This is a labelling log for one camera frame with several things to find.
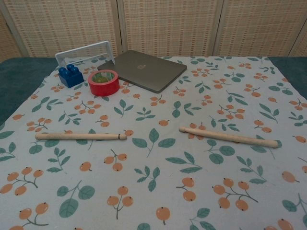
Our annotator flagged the light wooden stick handle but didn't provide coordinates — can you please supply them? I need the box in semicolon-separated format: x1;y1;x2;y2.
35;133;127;142
178;126;283;149

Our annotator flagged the floral fruit print tablecloth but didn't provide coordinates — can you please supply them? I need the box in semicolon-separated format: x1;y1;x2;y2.
0;56;307;230

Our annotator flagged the grey laptop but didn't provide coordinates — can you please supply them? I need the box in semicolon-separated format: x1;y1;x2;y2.
97;49;188;94

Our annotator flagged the red tape roll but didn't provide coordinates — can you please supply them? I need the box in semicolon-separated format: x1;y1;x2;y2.
87;69;120;97

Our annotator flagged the blue toy building brick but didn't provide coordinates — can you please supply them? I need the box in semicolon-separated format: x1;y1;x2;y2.
58;63;85;90

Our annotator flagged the woven bamboo folding screen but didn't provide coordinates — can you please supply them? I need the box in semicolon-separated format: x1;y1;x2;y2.
0;0;307;59

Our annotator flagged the white wire rack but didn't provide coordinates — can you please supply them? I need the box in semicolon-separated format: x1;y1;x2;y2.
55;41;117;70

